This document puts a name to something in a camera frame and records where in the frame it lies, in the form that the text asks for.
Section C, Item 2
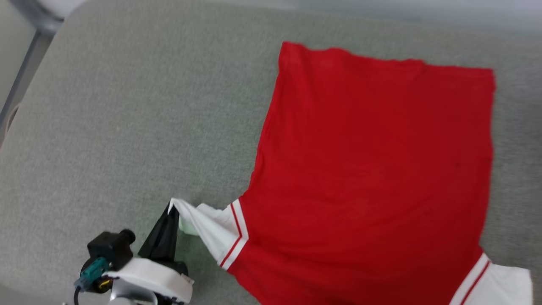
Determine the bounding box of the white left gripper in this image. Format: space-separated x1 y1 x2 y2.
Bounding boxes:
103 205 195 305

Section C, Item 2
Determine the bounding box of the red and white jersey garment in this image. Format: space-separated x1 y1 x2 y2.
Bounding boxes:
169 41 534 305

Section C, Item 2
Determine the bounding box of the grey metal tube frame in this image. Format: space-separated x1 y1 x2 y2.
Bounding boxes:
0 0 65 128

